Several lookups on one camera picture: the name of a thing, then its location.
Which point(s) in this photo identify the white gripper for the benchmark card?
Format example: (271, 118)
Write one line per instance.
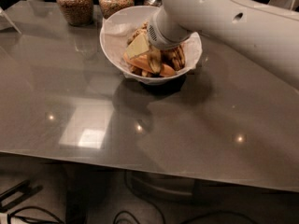
(163, 38)

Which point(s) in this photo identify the yellow green banana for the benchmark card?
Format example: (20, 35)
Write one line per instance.
(154, 60)

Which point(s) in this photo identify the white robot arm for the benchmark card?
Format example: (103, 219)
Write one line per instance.
(267, 35)

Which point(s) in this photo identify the orange banana front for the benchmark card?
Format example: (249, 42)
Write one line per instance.
(142, 62)

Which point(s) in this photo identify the white bowl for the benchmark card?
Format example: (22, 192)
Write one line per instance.
(113, 52)

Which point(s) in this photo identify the brown spotted banana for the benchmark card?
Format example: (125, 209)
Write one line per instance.
(174, 57)

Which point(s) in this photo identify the glass jar of grains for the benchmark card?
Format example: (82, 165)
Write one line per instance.
(77, 12)
(109, 7)

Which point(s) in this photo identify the glass jar of grains left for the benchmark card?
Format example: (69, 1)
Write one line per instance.
(77, 12)

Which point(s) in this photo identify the clear acrylic stand left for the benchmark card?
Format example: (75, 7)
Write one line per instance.
(6, 22)

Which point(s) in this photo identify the black floor bracket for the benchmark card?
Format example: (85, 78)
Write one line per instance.
(17, 194)

